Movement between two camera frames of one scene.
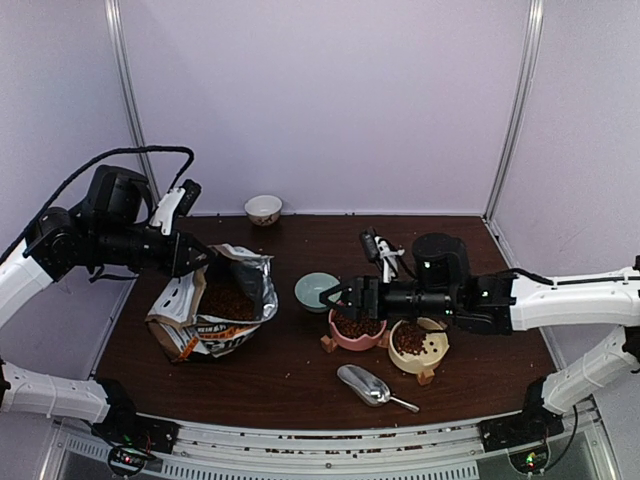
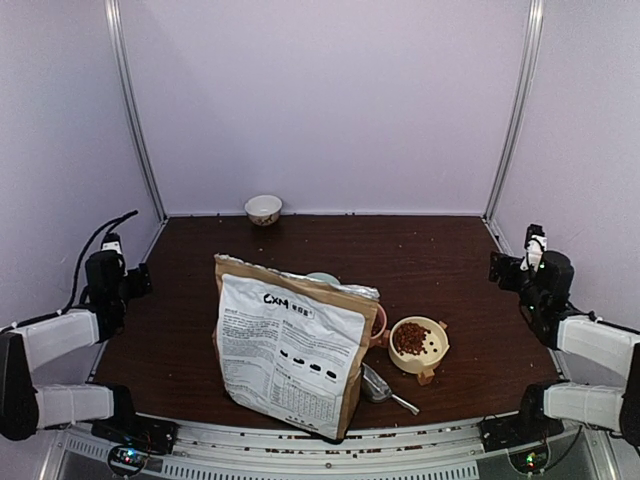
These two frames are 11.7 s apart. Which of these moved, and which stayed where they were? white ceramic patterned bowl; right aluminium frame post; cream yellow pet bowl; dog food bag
Moved: dog food bag
Stayed: white ceramic patterned bowl; right aluminium frame post; cream yellow pet bowl
